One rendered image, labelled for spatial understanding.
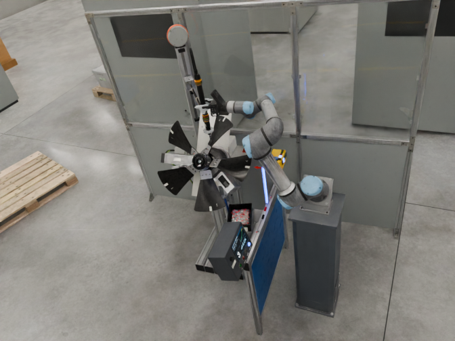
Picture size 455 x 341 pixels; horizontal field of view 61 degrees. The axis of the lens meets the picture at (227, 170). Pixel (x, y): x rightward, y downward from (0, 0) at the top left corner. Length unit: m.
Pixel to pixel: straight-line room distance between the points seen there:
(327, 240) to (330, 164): 0.98
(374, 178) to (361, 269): 0.78
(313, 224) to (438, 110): 2.85
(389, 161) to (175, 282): 2.08
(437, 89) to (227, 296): 3.15
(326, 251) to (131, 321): 1.73
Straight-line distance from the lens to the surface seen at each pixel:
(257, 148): 2.06
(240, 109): 2.33
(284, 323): 3.20
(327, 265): 2.74
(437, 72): 4.75
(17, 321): 4.00
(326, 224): 2.43
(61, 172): 5.23
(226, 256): 1.99
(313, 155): 3.32
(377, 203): 3.58
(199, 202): 2.69
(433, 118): 5.01
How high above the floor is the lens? 2.76
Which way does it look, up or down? 37 degrees down
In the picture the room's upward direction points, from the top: 11 degrees counter-clockwise
